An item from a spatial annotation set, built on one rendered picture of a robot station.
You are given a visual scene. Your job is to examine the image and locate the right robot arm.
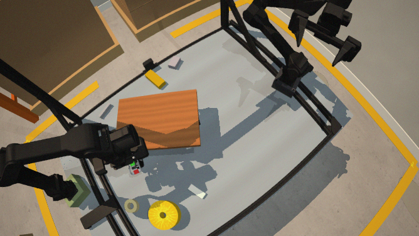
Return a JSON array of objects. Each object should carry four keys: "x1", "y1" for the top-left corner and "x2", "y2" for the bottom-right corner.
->
[{"x1": 0, "y1": 123, "x2": 140, "y2": 201}]

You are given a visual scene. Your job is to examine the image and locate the beige roll of masking tape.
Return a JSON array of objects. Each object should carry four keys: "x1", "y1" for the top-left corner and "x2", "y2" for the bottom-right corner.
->
[{"x1": 124, "y1": 199, "x2": 139, "y2": 213}]

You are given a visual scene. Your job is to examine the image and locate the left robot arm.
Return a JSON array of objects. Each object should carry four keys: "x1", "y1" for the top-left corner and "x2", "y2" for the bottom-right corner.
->
[{"x1": 243, "y1": 0, "x2": 353, "y2": 87}]

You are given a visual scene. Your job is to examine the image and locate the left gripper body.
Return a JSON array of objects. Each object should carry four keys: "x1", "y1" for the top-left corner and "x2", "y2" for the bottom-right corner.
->
[{"x1": 288, "y1": 9, "x2": 362, "y2": 62}]

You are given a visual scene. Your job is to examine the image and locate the grey rectangular bar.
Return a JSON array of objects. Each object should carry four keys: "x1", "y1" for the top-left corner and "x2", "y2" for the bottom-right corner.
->
[{"x1": 98, "y1": 103, "x2": 112, "y2": 119}]

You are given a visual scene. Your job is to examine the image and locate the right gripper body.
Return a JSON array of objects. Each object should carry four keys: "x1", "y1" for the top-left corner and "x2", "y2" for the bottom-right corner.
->
[{"x1": 92, "y1": 136, "x2": 149, "y2": 176}]

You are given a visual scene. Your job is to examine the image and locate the yellow rectangular block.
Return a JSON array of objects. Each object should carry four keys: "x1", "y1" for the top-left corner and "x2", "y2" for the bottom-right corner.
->
[{"x1": 145, "y1": 70, "x2": 166, "y2": 89}]

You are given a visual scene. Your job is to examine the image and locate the pale pink rectangular block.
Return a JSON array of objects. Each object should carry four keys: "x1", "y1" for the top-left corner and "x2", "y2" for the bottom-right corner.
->
[{"x1": 168, "y1": 56, "x2": 181, "y2": 70}]

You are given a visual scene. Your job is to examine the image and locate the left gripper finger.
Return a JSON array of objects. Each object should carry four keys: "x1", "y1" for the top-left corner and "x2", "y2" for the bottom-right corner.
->
[
  {"x1": 292, "y1": 16, "x2": 308, "y2": 47},
  {"x1": 332, "y1": 40, "x2": 356, "y2": 67}
]

